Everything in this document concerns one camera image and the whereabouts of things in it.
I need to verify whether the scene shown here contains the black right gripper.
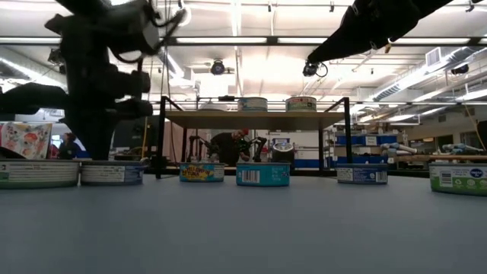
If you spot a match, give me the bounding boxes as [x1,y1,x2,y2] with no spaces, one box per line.
[307,0,454,64]

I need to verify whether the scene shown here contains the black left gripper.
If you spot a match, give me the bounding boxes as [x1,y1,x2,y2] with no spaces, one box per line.
[45,0,161,161]

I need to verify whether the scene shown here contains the green label seafood can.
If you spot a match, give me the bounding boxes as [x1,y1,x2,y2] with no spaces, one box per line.
[428,162,487,197]
[0,158,80,190]
[285,96,318,113]

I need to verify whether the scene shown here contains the blue label seafood can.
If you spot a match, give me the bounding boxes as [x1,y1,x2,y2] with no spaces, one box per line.
[336,163,389,186]
[79,159,148,186]
[198,102,229,112]

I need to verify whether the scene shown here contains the teal label seafood can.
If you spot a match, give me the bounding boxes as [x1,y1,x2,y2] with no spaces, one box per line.
[237,97,269,113]
[235,162,291,188]

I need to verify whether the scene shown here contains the wooden shelf black metal legs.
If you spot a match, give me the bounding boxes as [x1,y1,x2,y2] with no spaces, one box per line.
[154,95,353,180]

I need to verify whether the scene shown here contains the black monitor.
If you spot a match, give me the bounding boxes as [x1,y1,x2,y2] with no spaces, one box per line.
[113,116,161,151]

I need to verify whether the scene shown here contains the person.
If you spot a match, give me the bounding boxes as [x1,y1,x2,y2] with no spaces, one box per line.
[58,132,83,160]
[208,128,253,167]

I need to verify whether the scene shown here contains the black track light cluster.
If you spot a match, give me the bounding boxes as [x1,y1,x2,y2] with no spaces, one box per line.
[47,48,66,75]

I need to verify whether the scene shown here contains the yellow label tuna can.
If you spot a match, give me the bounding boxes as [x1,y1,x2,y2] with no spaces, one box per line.
[179,162,226,183]

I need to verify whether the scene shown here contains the blue storage bin rack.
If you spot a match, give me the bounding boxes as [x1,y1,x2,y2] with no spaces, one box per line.
[325,131,400,169]

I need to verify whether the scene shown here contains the colourful poster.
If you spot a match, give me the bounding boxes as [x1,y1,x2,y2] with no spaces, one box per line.
[0,122,53,160]

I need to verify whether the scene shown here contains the black ceiling dome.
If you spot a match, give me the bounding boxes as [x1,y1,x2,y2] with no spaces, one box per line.
[450,63,471,76]

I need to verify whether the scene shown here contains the wooden bench top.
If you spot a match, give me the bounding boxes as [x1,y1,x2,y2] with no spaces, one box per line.
[395,154,487,163]

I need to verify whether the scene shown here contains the blue table mat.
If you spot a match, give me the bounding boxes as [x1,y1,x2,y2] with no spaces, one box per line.
[0,169,487,274]

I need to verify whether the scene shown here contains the black camera with cable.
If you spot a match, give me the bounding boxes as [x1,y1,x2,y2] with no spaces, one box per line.
[302,60,329,78]

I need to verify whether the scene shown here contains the yellow hanging cable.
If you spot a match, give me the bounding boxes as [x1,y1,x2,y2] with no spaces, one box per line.
[142,116,150,159]

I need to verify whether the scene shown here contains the black overhead frame beam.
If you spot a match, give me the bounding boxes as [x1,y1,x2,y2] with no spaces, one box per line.
[0,35,487,48]

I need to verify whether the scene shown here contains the silver ceiling duct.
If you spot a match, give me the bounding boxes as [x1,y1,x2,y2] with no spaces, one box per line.
[371,45,487,103]

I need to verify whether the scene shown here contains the black overhead camera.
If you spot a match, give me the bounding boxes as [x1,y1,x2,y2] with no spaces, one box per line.
[209,59,227,77]

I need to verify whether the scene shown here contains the black metal table frame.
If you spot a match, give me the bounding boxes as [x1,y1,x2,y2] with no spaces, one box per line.
[146,167,431,178]

